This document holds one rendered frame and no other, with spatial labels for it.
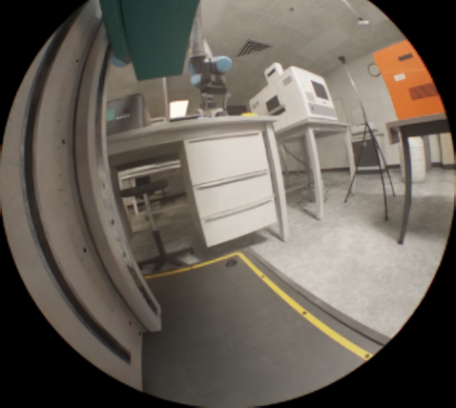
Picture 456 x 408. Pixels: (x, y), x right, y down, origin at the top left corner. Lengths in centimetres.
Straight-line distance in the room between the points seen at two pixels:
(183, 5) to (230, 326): 64
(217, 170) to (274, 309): 71
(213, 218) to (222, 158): 34
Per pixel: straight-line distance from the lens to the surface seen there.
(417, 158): 261
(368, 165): 361
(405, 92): 107
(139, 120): 93
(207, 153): 84
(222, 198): 86
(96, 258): 29
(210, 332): 34
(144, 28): 42
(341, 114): 455
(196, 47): 89
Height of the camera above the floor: 61
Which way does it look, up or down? 4 degrees down
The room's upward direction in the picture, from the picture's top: 11 degrees counter-clockwise
